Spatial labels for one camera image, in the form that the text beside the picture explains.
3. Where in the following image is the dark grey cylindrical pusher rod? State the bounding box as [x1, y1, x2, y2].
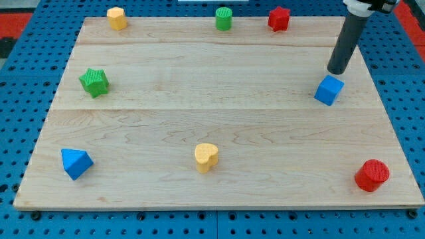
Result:
[327, 13, 368, 75]

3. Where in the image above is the yellow hexagon block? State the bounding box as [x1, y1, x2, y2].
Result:
[107, 7, 128, 31]

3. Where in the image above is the blue triangle block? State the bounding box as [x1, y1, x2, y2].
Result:
[61, 149, 94, 181]

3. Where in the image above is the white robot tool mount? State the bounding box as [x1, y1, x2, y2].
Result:
[342, 0, 400, 18]

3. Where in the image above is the wooden board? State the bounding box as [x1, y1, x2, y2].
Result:
[14, 17, 424, 211]

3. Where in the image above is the red star block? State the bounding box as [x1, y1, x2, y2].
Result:
[268, 6, 291, 32]

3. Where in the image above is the yellow heart block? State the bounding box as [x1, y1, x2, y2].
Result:
[195, 143, 218, 173]

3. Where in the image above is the blue cube block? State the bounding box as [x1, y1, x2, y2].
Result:
[314, 75, 345, 106]

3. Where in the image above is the red cylinder block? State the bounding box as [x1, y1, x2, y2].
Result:
[355, 159, 390, 192]

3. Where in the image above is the green cylinder block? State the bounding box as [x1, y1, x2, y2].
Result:
[215, 7, 232, 31]

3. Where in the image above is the green star block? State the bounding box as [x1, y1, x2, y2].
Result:
[79, 68, 109, 98]

